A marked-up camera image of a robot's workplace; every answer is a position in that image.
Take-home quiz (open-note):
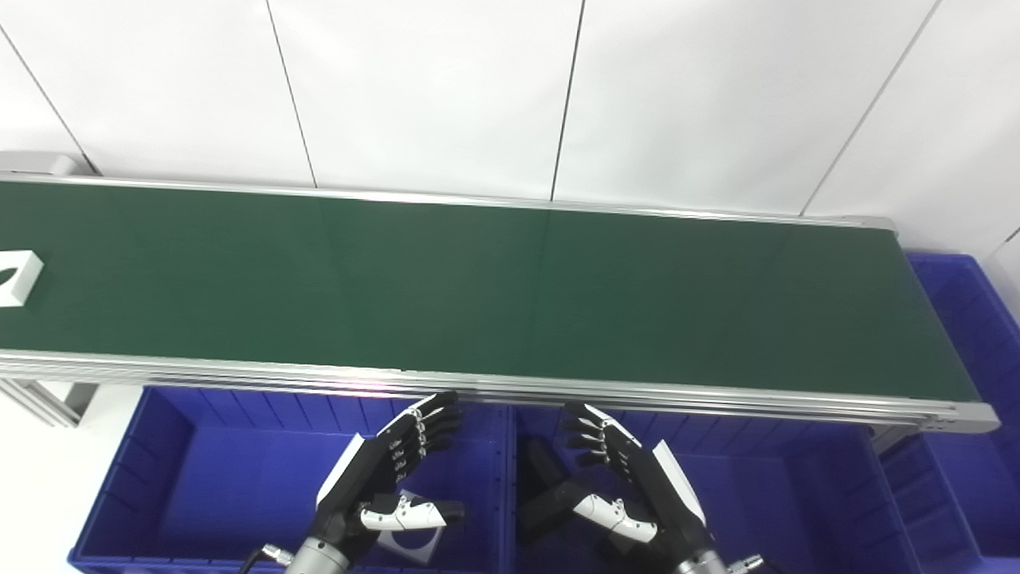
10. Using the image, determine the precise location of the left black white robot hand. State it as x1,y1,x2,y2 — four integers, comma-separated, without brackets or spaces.
309,391,465,560

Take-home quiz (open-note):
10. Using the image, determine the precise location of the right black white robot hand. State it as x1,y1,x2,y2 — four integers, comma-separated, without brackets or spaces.
562,402,714,564

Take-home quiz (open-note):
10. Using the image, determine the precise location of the white square part round hole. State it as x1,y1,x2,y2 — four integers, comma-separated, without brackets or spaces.
0,250,43,308
378,489,446,568

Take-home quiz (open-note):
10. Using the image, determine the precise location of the black block part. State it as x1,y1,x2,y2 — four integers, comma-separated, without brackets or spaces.
522,438,568,497
516,477,594,546

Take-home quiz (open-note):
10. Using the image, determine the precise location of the green conveyor belt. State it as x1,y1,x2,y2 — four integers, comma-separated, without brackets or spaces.
0,181,981,402
0,171,1002,435

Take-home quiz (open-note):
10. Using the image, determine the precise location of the blue plastic bin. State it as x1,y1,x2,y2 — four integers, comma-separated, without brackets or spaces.
68,386,516,574
877,253,1020,574
513,405,919,574

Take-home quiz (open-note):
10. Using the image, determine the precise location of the aluminium conveyor leg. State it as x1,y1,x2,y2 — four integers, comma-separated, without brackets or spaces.
0,378,98,429

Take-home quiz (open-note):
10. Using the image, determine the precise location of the grey conveyor end cap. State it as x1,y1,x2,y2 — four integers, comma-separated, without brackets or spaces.
0,151,82,177

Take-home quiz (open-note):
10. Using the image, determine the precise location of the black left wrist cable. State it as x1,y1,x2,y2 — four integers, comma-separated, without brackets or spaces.
237,544,294,574

